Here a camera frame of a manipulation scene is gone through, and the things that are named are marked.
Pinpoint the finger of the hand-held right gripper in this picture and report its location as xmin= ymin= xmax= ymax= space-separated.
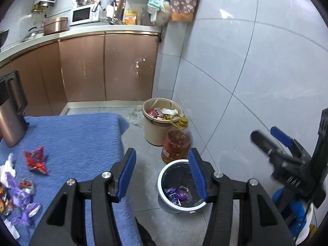
xmin=250 ymin=130 xmax=285 ymax=164
xmin=270 ymin=126 xmax=312 ymax=159

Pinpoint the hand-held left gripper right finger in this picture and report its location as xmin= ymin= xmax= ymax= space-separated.
xmin=188 ymin=147 xmax=295 ymax=246

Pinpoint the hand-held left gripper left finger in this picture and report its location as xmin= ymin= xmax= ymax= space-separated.
xmin=28 ymin=148 xmax=137 ymax=246

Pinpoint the white bin with black liner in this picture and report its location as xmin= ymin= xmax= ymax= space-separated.
xmin=157 ymin=159 xmax=209 ymax=214

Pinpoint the red snack wrapper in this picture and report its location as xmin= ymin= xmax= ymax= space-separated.
xmin=24 ymin=146 xmax=49 ymax=176

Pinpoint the small white paper scrap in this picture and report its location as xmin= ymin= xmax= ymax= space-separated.
xmin=4 ymin=219 xmax=21 ymax=239

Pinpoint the person's right hand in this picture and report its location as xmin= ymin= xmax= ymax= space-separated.
xmin=272 ymin=188 xmax=317 ymax=245

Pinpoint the cooking oil bottle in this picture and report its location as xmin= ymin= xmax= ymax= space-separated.
xmin=161 ymin=116 xmax=192 ymax=164

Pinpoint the beige bin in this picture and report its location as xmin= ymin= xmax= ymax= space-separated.
xmin=142 ymin=98 xmax=184 ymax=146

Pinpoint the blue towel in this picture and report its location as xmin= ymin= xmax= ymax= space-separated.
xmin=0 ymin=113 xmax=144 ymax=246

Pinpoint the clear plastic bag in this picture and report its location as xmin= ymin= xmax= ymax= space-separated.
xmin=125 ymin=105 xmax=147 ymax=128

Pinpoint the clear wrapper with red print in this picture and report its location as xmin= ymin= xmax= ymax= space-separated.
xmin=18 ymin=177 xmax=35 ymax=193

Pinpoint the copper kitchen cabinet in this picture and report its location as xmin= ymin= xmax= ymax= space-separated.
xmin=0 ymin=29 xmax=161 ymax=116

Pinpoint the orange and dark wrapper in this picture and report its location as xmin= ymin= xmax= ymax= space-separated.
xmin=0 ymin=182 xmax=16 ymax=216

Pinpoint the steel kettle with black lid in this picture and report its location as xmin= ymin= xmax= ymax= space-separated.
xmin=0 ymin=69 xmax=28 ymax=148

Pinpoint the floral cloth bag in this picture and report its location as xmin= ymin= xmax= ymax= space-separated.
xmin=169 ymin=0 xmax=200 ymax=22

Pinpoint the yellow box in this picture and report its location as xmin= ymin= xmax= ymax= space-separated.
xmin=124 ymin=9 xmax=139 ymax=25

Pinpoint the white plastic bag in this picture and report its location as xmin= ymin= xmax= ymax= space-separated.
xmin=147 ymin=1 xmax=171 ymax=26

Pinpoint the copper rice cooker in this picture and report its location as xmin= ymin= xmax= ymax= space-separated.
xmin=43 ymin=17 xmax=70 ymax=36

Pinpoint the white microwave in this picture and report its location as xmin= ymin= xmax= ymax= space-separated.
xmin=70 ymin=5 xmax=100 ymax=26

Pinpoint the steel pot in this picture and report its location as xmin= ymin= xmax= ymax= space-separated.
xmin=23 ymin=27 xmax=44 ymax=41

